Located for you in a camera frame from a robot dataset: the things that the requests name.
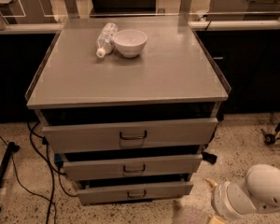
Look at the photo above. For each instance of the grey bottom drawer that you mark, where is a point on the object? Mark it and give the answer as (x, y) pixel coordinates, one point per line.
(129, 193)

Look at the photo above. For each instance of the grey middle drawer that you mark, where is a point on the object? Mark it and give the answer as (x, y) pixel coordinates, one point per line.
(119, 168)

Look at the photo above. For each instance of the clear plastic water bottle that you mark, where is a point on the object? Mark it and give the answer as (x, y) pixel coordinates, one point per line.
(104, 42)

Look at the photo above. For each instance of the black cable plug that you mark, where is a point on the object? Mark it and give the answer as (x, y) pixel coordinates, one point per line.
(211, 158)

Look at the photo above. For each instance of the grey top drawer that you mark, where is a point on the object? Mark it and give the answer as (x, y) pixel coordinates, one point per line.
(124, 135)

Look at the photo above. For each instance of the black stand leg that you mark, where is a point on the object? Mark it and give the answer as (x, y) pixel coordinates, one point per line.
(1, 174)

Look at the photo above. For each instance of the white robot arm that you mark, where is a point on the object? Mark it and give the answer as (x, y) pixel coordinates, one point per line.
(258, 192)

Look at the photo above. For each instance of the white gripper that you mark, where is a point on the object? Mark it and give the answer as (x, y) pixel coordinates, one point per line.
(219, 197)

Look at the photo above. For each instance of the grey drawer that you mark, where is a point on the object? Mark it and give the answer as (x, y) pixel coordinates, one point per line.
(124, 135)
(119, 168)
(129, 193)

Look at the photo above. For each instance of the black wheeled cart base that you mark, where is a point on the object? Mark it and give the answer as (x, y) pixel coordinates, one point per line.
(277, 131)

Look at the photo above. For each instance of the white ceramic bowl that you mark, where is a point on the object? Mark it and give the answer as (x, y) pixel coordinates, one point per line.
(130, 43)

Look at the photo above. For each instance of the grey drawer cabinet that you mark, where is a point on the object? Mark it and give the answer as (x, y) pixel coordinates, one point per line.
(172, 78)

